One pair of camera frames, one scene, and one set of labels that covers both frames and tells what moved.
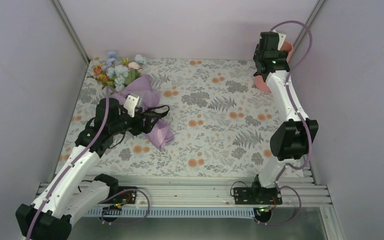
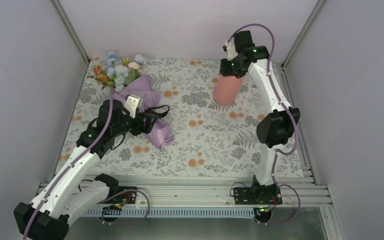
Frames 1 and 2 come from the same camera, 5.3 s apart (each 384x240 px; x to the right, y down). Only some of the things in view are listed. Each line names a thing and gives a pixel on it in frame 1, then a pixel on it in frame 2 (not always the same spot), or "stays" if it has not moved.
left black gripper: [146, 127] stays
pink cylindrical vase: [284, 46] → [227, 89]
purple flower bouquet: [122, 78] stays
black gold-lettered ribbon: [155, 113] stays
